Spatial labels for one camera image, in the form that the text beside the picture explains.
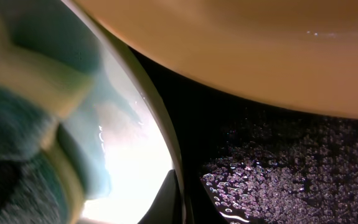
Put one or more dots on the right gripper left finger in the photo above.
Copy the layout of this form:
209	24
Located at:
166	207

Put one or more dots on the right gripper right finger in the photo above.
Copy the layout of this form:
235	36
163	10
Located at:
212	205

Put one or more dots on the light blue plate front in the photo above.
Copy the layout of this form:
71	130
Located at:
135	131

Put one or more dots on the yellow plate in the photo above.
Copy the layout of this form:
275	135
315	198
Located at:
295	54

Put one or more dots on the green yellow sponge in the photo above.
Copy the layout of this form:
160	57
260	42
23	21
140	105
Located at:
50	162

